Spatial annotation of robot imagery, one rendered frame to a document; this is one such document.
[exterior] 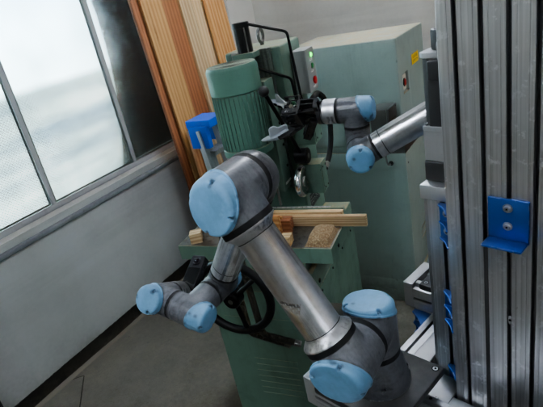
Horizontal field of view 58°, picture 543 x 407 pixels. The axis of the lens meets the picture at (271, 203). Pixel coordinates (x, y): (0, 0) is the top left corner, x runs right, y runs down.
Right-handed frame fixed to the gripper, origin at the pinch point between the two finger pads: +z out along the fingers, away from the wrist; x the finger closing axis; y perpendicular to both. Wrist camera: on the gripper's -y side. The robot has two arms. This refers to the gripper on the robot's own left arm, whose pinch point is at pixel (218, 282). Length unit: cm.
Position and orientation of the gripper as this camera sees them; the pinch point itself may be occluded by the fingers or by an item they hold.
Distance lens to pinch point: 155.7
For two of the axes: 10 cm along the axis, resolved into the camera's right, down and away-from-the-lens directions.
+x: 9.1, -0.3, -4.0
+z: 4.1, 0.8, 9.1
